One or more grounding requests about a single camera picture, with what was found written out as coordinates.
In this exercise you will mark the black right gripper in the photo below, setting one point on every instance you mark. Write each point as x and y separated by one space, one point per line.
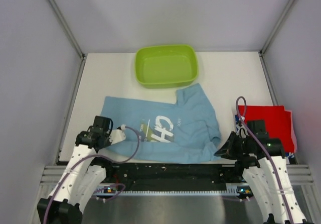
227 150

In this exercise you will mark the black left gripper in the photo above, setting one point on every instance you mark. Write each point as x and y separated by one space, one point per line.
107 133

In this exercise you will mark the light blue t shirt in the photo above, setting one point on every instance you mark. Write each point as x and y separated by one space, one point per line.
186 132

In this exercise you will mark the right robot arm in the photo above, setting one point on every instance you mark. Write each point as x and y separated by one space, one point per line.
260 160

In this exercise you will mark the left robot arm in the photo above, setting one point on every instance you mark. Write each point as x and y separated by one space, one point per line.
67 201

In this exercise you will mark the red folded t shirt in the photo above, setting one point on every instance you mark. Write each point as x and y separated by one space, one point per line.
273 123

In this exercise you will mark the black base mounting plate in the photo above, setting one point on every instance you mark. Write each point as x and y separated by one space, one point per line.
172 177

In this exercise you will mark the green plastic basin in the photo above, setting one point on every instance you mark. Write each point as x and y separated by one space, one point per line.
166 66

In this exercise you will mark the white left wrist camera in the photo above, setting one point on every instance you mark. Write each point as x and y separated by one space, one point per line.
117 135

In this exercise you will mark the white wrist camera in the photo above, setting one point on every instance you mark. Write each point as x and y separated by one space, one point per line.
240 130
117 135

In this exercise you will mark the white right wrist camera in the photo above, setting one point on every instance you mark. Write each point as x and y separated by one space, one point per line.
240 130

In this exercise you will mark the left aluminium corner post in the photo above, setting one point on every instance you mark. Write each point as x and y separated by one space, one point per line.
65 27

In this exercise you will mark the aluminium corner post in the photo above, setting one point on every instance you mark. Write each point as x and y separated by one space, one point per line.
278 25
65 27

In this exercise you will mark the right aluminium corner post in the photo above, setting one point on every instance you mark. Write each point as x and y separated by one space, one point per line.
278 25

